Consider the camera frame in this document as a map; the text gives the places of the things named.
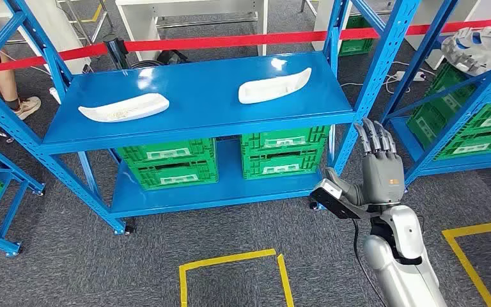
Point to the black barrier post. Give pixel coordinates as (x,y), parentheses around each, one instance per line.
(116,51)

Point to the red barrier belt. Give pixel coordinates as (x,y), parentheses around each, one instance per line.
(228,41)

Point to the silver cast metal part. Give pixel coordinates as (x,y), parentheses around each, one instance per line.
(474,46)

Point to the white power strip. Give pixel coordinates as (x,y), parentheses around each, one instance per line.
(55,95)
(410,76)

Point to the blue steel shelving rack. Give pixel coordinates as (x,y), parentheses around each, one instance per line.
(8,168)
(203,97)
(482,160)

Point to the white part with handwriting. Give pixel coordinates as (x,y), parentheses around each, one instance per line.
(127,109)

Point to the black bag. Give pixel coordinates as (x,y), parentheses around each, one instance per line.
(171,56)

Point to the person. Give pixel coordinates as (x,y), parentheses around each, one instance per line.
(6,80)

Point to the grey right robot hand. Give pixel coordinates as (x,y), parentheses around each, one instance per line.
(381,178)

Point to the white cabinet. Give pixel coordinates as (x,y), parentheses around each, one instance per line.
(63,34)

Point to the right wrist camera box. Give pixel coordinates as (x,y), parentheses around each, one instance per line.
(332,201)

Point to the white curved plastic part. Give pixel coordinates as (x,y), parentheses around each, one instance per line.
(271,89)

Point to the black domed post base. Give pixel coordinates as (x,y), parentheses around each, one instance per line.
(144,64)

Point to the steel table frame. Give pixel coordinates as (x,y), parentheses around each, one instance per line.
(80,25)

